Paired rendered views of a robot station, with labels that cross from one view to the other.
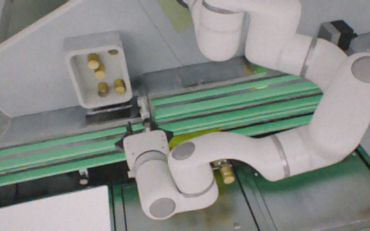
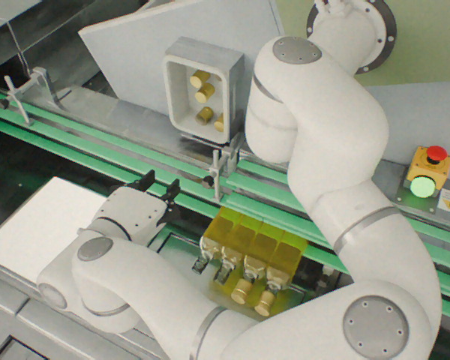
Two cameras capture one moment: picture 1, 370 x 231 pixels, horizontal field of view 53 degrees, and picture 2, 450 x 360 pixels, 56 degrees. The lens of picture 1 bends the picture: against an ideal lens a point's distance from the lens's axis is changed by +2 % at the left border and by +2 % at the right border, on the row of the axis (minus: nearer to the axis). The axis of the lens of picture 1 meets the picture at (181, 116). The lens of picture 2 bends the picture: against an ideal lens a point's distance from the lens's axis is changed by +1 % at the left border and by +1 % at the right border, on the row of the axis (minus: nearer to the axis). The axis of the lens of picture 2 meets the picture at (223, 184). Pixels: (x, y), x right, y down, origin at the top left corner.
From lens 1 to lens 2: 0.43 m
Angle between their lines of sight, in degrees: 26
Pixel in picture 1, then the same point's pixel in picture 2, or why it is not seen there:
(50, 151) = (119, 153)
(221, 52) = (259, 148)
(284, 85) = (428, 243)
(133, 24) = not seen: hidden behind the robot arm
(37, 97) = (145, 89)
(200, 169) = (94, 286)
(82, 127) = (163, 145)
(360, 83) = (339, 340)
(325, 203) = not seen: outside the picture
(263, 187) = not seen: hidden behind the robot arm
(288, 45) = (332, 196)
